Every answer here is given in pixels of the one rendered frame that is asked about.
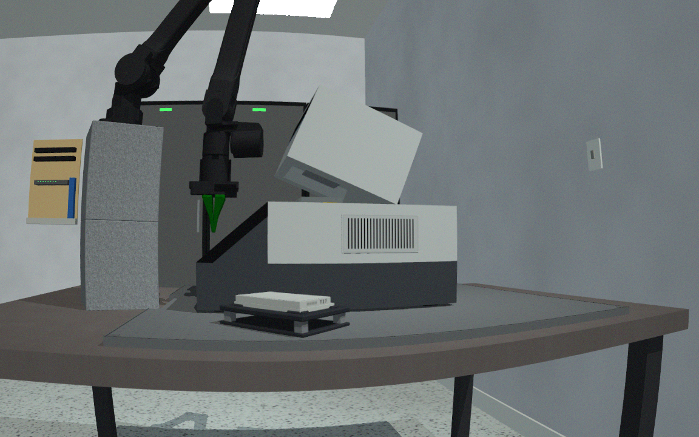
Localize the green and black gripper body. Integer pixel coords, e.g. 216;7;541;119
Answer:
189;155;239;198

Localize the white well pcr plate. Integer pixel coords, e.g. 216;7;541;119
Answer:
234;292;334;313

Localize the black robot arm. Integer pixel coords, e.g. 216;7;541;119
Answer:
100;0;263;159

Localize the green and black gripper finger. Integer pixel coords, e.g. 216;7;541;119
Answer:
214;194;226;232
202;195;214;232

